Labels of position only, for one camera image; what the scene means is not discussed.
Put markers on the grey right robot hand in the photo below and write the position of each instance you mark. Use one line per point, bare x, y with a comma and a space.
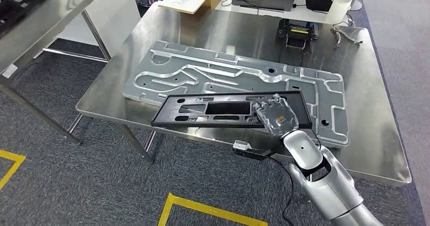
278, 118

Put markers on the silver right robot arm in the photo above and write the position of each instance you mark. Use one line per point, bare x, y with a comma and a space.
329, 187

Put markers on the stainless steel workbench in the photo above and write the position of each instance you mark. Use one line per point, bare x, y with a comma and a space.
50, 19
235, 33

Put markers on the machined aluminium fixture plate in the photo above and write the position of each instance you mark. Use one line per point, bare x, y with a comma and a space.
235, 73

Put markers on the small black yellow-labelled device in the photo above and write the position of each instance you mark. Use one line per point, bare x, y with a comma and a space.
297, 33

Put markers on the metal hand tool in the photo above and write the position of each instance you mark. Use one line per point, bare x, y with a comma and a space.
338, 33

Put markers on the white table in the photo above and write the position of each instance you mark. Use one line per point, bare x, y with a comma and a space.
312, 16

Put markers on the yellow floor tape square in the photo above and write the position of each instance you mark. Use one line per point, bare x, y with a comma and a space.
11, 155
215, 211

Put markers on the white plastic bottle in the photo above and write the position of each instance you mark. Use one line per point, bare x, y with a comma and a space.
337, 11

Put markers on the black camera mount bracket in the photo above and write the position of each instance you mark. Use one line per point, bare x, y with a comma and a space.
255, 154

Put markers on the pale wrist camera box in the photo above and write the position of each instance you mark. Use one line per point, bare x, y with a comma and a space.
242, 145

